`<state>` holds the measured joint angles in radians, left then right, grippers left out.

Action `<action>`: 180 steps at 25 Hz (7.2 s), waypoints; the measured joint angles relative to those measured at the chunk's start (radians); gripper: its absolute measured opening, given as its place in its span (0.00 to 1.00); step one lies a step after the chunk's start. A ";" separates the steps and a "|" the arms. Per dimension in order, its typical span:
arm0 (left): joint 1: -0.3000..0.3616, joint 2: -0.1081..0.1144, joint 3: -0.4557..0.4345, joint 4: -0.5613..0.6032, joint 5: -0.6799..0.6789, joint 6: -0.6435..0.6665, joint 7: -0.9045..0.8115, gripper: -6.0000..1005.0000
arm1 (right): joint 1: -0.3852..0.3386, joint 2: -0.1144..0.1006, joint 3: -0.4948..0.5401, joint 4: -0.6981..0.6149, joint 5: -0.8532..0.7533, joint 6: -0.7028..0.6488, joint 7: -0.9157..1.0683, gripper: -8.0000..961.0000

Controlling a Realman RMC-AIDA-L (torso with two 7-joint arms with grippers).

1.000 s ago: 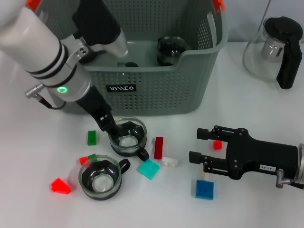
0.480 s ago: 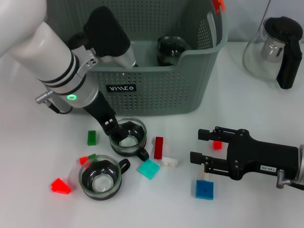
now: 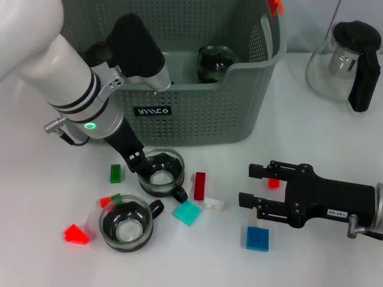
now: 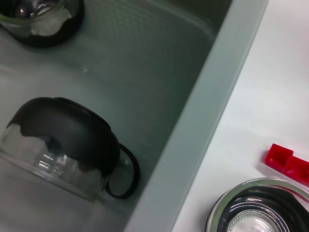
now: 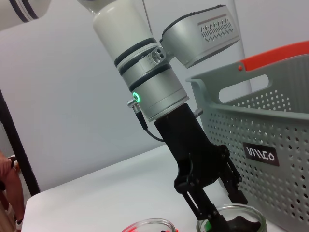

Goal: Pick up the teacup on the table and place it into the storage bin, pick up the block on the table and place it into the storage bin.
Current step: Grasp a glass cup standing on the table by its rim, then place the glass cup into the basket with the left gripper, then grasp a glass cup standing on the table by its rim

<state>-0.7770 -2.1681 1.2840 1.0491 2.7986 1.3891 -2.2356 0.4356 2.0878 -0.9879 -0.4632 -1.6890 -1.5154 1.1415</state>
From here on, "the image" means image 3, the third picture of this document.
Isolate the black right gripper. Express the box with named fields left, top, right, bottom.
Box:
left=238, top=160, right=376, bottom=230

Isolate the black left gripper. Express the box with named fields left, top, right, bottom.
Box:
left=104, top=119, right=150, bottom=174

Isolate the glass teacup with black sleeve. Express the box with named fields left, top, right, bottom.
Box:
left=136, top=147, right=189, bottom=204
left=196, top=45, right=237, bottom=84
left=98, top=194, right=165, bottom=253

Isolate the grey perforated plastic storage bin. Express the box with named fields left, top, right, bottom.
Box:
left=59, top=0, right=288, bottom=147

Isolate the long green toy brick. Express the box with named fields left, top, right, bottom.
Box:
left=110, top=163, right=125, bottom=184

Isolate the blue square toy brick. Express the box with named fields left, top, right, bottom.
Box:
left=246, top=226, right=270, bottom=251

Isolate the long dark red toy brick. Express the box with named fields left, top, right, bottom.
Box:
left=193, top=172, right=207, bottom=200

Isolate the teal flat square brick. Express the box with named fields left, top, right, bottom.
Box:
left=173, top=199, right=202, bottom=227

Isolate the large red sloped brick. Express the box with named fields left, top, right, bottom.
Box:
left=63, top=224, right=90, bottom=245

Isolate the black clay teapot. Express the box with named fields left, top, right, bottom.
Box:
left=86, top=41, right=111, bottom=65

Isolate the right gripper cable with plug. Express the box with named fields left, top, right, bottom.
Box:
left=346, top=213, right=383, bottom=242

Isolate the gripper cable with plug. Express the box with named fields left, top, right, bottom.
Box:
left=43, top=117, right=90, bottom=147
left=346, top=213, right=383, bottom=242

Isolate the left gripper cable with plug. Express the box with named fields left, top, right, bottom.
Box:
left=43, top=117, right=90, bottom=147

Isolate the glass pitcher with black handle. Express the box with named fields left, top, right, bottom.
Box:
left=305, top=20, right=382, bottom=113

